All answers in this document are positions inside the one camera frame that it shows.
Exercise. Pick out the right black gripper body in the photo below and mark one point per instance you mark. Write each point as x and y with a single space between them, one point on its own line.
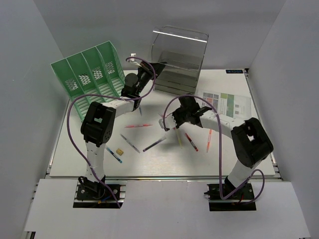
181 116

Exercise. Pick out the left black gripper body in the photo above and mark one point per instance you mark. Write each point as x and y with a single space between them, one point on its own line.
146 73

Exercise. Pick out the yellow highlighter pen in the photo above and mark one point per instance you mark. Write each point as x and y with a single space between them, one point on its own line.
178 137

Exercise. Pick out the clear plastic drawer cabinet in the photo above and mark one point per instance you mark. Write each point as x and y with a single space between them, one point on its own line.
182 51

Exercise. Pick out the grey clear pen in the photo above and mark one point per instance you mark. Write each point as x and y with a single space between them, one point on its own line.
130 143

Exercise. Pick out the small yellow eraser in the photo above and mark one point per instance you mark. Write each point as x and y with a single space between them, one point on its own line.
119 151

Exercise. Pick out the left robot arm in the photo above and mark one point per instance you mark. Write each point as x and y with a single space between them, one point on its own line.
98 123

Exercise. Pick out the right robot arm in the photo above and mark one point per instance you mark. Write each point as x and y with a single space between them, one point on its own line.
251 143

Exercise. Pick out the red pen right centre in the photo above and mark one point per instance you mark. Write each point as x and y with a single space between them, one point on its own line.
191 142

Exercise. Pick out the dark purple pen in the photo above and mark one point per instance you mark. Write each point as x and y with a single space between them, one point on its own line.
155 143

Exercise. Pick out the red orange highlighter pen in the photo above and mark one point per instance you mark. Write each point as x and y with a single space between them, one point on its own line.
138 125

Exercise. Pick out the green plastic file organizer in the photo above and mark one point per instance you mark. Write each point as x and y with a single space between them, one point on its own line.
94 71

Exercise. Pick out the plastic sleeve with printed sheets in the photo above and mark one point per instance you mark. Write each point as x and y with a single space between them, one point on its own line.
233 106

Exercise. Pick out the small blue label sticker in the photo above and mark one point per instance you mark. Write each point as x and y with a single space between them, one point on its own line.
234 71

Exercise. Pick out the blue pen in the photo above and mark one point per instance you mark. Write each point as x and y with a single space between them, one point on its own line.
114 155

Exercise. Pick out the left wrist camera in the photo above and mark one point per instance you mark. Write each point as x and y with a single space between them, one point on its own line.
133 60

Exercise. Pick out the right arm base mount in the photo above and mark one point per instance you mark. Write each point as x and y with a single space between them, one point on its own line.
238 202

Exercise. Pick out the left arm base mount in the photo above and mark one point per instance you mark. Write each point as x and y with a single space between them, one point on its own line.
94 195

